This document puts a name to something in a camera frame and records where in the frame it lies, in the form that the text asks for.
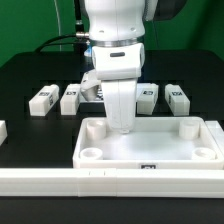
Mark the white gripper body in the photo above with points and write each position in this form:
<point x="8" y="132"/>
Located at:
<point x="116" y="72"/>

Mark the white desk top panel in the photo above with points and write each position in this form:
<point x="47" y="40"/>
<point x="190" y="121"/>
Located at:
<point x="154" y="143"/>

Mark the fiducial marker sheet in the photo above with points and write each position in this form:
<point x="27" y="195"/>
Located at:
<point x="98" y="96"/>

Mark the white block left edge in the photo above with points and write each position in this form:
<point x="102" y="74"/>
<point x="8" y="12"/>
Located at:
<point x="3" y="131"/>

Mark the long white front barrier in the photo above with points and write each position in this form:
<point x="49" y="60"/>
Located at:
<point x="112" y="182"/>

